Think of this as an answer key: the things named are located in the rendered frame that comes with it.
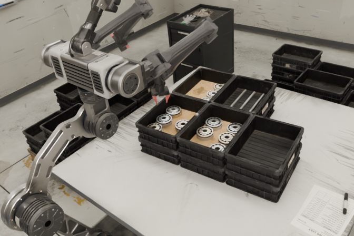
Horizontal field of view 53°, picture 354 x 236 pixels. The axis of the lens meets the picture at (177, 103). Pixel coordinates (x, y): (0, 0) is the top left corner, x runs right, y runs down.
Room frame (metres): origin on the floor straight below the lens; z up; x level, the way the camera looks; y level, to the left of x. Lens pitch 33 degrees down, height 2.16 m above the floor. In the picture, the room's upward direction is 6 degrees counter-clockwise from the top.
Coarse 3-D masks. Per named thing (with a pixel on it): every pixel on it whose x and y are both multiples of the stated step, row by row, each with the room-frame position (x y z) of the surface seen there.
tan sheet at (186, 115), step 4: (184, 112) 1.94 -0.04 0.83; (188, 112) 1.93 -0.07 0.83; (192, 112) 1.93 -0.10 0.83; (180, 116) 1.90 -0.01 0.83; (184, 116) 1.89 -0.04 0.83; (188, 116) 1.89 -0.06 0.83; (192, 116) 1.88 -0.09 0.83; (172, 120) 1.86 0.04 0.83; (176, 120) 1.86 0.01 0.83; (188, 120) 1.85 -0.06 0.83; (172, 124) 1.82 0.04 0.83; (164, 128) 1.79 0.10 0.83; (168, 128) 1.78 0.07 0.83; (172, 128) 1.78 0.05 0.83; (168, 132) 1.74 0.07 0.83; (172, 132) 1.74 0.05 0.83; (176, 132) 1.73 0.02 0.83
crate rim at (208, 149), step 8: (208, 104) 1.85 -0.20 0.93; (216, 104) 1.84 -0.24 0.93; (200, 112) 1.77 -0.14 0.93; (240, 112) 1.73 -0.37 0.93; (192, 120) 1.70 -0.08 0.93; (248, 120) 1.64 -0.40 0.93; (184, 128) 1.63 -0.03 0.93; (240, 128) 1.58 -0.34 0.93; (176, 136) 1.56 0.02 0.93; (192, 144) 1.49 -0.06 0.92; (200, 144) 1.47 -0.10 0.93; (216, 152) 1.40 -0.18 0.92; (224, 152) 1.39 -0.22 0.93
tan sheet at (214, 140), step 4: (204, 124) 1.78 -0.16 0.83; (224, 124) 1.76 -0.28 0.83; (228, 124) 1.75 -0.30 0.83; (224, 128) 1.72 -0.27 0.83; (216, 132) 1.69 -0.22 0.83; (220, 132) 1.68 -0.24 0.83; (224, 132) 1.68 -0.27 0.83; (216, 136) 1.65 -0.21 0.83; (192, 140) 1.64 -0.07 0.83; (196, 140) 1.63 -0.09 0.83; (200, 140) 1.63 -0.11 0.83; (208, 140) 1.62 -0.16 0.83; (212, 140) 1.62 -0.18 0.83; (216, 140) 1.61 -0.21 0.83; (204, 144) 1.59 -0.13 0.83; (208, 144) 1.58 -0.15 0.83
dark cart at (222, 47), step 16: (176, 16) 3.66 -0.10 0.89; (224, 16) 3.56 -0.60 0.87; (176, 32) 3.47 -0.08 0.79; (224, 32) 3.56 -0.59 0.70; (208, 48) 3.33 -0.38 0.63; (224, 48) 3.55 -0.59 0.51; (192, 64) 3.37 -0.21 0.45; (208, 64) 3.32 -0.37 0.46; (224, 64) 3.55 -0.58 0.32; (176, 80) 3.55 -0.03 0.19
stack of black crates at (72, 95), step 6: (66, 84) 2.99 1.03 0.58; (72, 84) 3.03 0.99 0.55; (54, 90) 2.88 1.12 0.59; (60, 90) 2.93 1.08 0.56; (66, 90) 2.98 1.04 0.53; (72, 90) 3.02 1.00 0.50; (60, 96) 2.84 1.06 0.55; (66, 96) 2.74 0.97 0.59; (72, 96) 2.91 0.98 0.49; (78, 96) 2.74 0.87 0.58; (60, 102) 2.84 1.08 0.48; (66, 102) 2.79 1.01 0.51; (72, 102) 2.72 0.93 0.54; (78, 102) 2.74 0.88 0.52; (66, 108) 2.81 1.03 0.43
